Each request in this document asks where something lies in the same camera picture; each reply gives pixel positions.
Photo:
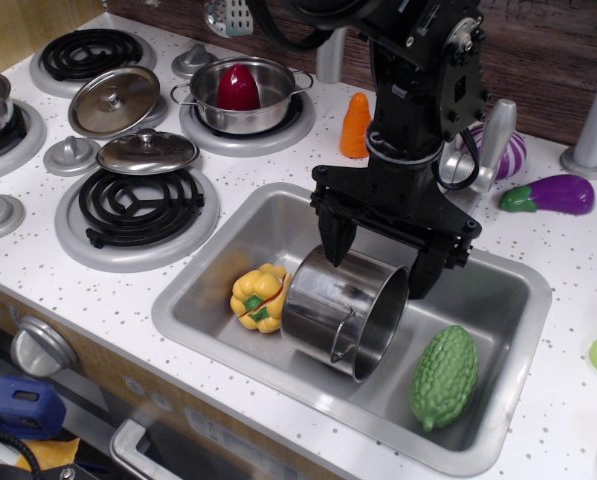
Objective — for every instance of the yellow cloth piece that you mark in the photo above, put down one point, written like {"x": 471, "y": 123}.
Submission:
{"x": 51, "y": 453}

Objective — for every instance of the green toy bitter gourd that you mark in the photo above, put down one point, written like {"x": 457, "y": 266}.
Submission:
{"x": 444, "y": 378}

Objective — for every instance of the red toy pepper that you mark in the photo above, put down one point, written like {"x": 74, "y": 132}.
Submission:
{"x": 237, "y": 90}

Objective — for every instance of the silver oven dial knob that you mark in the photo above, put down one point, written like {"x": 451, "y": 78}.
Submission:
{"x": 39, "y": 350}

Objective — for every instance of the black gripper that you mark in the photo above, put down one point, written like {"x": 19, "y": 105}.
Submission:
{"x": 400, "y": 202}

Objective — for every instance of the small steel pot with handles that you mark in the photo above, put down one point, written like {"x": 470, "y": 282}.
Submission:
{"x": 277, "y": 86}

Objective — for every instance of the grey stove knob rear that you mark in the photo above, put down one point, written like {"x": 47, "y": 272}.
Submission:
{"x": 188, "y": 63}

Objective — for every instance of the orange toy carrot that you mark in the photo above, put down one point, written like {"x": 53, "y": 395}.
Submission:
{"x": 354, "y": 128}

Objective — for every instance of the front black coil burner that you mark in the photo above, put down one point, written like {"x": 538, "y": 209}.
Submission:
{"x": 127, "y": 224}

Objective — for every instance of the flat steel pot lid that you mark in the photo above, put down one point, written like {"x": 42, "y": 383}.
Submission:
{"x": 114, "y": 102}

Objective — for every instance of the stainless steel sink basin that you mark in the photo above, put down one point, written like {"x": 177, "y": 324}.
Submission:
{"x": 502, "y": 304}

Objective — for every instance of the blue plastic tool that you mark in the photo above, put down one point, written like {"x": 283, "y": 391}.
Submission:
{"x": 30, "y": 409}

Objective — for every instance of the black coil burner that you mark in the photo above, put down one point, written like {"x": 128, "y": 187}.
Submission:
{"x": 127, "y": 224}
{"x": 68, "y": 62}

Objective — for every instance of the yellow toy bell pepper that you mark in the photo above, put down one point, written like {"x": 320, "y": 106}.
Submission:
{"x": 258, "y": 297}

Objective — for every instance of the rear black coil burner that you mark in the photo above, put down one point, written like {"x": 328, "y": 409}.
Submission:
{"x": 68, "y": 62}

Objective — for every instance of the grey stove knob middle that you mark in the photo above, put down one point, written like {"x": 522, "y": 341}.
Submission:
{"x": 72, "y": 156}

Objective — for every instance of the purple striped toy onion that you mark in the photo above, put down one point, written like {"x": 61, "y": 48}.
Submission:
{"x": 512, "y": 159}

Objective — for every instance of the grey oven door handle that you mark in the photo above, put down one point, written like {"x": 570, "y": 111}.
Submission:
{"x": 125, "y": 453}

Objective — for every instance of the purple toy eggplant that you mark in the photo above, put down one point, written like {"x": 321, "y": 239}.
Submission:
{"x": 567, "y": 193}

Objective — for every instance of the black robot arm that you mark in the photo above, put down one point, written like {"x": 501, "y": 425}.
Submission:
{"x": 388, "y": 20}

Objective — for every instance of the silver toy faucet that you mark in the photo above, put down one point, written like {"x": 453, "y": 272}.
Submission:
{"x": 478, "y": 160}

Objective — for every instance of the domed steel pot lid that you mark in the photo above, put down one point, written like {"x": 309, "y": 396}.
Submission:
{"x": 147, "y": 152}

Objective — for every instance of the tall steel pot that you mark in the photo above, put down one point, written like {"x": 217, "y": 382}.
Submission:
{"x": 345, "y": 317}

